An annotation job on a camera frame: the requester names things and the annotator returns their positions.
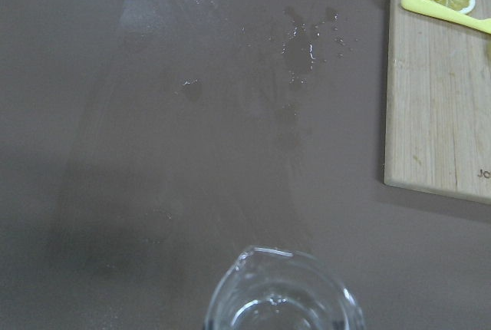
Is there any yellow plastic knife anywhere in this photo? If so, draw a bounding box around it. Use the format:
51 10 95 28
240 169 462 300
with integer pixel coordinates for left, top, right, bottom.
400 0 490 34

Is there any clear glass measuring cup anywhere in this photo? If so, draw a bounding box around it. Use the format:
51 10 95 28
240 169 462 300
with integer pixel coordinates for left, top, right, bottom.
203 246 367 329

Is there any top lemon slice on knife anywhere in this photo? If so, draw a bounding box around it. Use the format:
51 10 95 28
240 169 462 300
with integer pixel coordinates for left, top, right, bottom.
486 41 491 62

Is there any wooden cutting board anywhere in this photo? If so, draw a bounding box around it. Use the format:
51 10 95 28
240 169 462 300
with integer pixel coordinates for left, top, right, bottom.
384 0 490 203

